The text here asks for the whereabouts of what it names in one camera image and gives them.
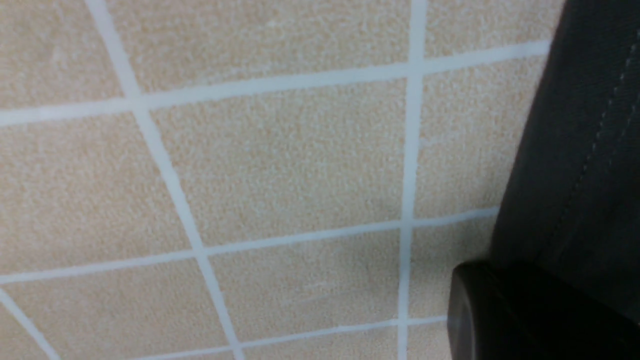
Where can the dark gray long-sleeve top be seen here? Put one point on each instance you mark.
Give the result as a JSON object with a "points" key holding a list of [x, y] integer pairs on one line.
{"points": [[572, 203]]}

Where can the beige checkered tablecloth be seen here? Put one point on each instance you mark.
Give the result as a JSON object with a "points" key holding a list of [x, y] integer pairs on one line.
{"points": [[253, 179]]}

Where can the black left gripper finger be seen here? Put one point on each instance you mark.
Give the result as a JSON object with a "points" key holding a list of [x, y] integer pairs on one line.
{"points": [[524, 313]]}

